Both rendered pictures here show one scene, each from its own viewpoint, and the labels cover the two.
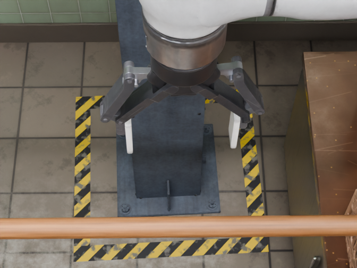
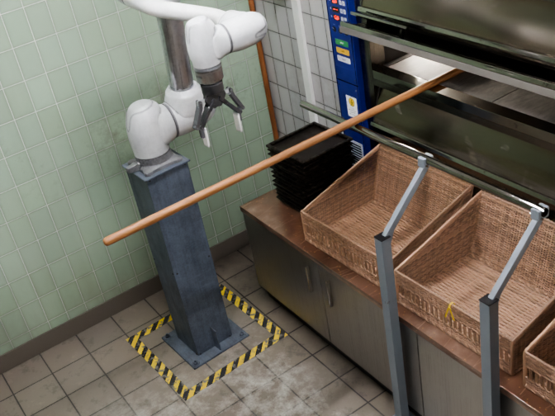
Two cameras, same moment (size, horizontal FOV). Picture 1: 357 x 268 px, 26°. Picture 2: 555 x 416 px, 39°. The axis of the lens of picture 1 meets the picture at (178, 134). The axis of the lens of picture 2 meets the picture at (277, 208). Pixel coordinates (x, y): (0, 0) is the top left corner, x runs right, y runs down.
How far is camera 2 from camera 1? 2.00 m
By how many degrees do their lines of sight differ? 34
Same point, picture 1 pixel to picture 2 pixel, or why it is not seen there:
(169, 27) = (208, 63)
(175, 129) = (201, 275)
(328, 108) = (267, 215)
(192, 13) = (213, 52)
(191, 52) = (216, 72)
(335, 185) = (292, 233)
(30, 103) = (100, 356)
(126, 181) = (187, 352)
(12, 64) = (73, 347)
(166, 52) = (210, 76)
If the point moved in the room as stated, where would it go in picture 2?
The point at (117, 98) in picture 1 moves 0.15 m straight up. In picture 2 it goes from (198, 114) to (188, 72)
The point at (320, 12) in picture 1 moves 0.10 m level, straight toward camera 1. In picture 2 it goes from (244, 40) to (253, 49)
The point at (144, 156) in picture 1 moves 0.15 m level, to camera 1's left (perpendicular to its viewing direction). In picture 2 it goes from (192, 308) to (163, 323)
